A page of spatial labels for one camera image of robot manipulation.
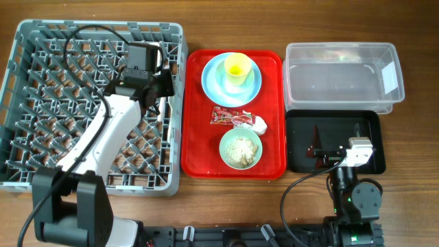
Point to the red snack wrapper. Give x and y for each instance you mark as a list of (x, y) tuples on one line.
[(224, 116)]

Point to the white plastic spoon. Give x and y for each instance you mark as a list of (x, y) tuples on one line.
[(171, 107)]

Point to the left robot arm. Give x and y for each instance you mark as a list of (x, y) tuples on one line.
[(71, 204)]

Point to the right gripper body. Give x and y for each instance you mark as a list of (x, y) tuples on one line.
[(328, 157)]

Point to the clear plastic bin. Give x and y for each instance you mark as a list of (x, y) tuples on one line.
[(342, 76)]

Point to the light green small plate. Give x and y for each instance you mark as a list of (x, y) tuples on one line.
[(228, 87)]

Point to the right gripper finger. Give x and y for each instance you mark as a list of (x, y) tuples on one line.
[(357, 130), (315, 150)]

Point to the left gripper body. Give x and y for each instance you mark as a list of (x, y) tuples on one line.
[(164, 82)]

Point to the yellow plastic cup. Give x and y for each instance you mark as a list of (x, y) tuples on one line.
[(237, 67)]

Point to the light green bowl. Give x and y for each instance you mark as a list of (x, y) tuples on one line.
[(245, 133)]

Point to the black plastic tray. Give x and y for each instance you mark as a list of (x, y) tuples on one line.
[(335, 128)]

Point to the grey plastic dishwasher rack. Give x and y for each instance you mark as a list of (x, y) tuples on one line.
[(49, 96)]

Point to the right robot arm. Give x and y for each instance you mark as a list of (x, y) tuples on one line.
[(356, 201)]

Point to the white tissue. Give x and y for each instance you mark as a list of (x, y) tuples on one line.
[(259, 125)]

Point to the red plastic tray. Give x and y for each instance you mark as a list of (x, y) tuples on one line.
[(200, 148)]

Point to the rice and peanut leftovers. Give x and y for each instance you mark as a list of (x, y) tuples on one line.
[(240, 152)]

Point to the light blue plate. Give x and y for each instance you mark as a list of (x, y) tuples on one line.
[(213, 92)]

